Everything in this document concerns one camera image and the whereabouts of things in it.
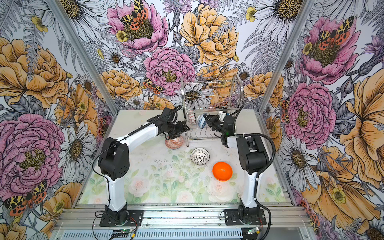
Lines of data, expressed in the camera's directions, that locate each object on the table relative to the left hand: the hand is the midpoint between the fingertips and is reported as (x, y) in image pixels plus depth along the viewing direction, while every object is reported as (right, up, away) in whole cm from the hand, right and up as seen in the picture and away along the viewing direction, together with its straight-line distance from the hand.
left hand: (185, 134), depth 93 cm
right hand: (+11, +10, +2) cm, 15 cm away
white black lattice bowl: (+9, -14, +3) cm, 17 cm away
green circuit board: (+34, -44, -21) cm, 60 cm away
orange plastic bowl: (+21, -21, -6) cm, 30 cm away
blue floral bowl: (+10, +8, +2) cm, 13 cm away
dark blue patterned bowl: (+4, +10, +9) cm, 14 cm away
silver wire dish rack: (+17, +27, +25) cm, 40 cm away
